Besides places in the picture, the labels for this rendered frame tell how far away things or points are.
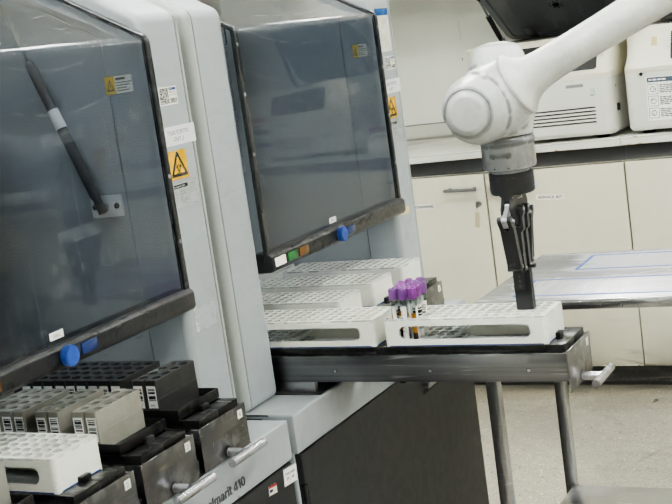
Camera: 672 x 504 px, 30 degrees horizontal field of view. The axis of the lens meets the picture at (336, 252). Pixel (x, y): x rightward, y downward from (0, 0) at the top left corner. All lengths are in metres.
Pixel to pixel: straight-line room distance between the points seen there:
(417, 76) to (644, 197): 1.32
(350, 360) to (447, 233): 2.49
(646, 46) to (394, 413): 2.22
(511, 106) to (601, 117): 2.55
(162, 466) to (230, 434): 0.19
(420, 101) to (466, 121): 3.46
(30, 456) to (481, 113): 0.80
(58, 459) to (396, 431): 0.99
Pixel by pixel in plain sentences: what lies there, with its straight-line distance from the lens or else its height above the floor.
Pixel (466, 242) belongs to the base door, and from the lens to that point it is 4.66.
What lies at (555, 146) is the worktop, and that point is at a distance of 4.48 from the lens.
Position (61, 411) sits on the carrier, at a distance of 1.90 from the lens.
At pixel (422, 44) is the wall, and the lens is 5.31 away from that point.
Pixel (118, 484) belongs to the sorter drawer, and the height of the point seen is 0.80.
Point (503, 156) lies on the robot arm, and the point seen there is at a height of 1.13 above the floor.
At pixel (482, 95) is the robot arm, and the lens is 1.87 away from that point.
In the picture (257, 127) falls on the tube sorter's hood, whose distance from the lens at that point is 2.26.
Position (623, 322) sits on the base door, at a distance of 4.56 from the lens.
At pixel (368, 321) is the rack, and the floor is 0.86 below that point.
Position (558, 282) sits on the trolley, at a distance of 2.55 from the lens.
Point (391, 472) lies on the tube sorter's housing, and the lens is 2.53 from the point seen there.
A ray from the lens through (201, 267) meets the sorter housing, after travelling 2.10.
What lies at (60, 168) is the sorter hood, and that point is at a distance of 1.81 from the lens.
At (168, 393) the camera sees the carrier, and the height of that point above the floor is 0.85.
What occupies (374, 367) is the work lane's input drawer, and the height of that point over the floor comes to 0.78.
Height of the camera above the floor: 1.35
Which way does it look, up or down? 9 degrees down
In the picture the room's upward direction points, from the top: 8 degrees counter-clockwise
